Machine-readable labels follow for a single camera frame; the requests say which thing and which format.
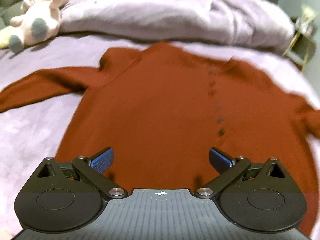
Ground dark red knit cardigan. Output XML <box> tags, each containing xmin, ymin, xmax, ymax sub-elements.
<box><xmin>1</xmin><ymin>43</ymin><xmax>319</xmax><ymax>233</ymax></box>

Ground pink plush toy grey spots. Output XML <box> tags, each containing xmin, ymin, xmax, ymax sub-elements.
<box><xmin>8</xmin><ymin>0</ymin><xmax>70</xmax><ymax>54</ymax></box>

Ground gold frame side table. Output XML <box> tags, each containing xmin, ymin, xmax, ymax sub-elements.
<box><xmin>282</xmin><ymin>3</ymin><xmax>317</xmax><ymax>73</ymax></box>

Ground purple rumpled duvet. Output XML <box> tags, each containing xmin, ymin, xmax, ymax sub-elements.
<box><xmin>60</xmin><ymin>0</ymin><xmax>294</xmax><ymax>51</ymax></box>

